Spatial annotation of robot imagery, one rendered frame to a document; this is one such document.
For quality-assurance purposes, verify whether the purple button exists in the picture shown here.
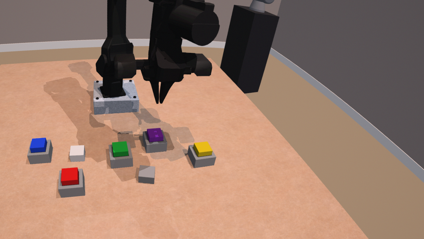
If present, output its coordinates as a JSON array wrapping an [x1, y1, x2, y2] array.
[[143, 128, 167, 153]]

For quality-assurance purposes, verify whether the blue button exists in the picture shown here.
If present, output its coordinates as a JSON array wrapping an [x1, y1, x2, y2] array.
[[27, 138, 53, 164]]

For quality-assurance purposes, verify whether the green button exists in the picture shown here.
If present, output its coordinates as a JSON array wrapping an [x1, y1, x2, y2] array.
[[109, 141, 133, 169]]

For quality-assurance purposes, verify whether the yellow button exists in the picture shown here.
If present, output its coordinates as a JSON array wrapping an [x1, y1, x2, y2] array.
[[187, 142, 216, 168]]

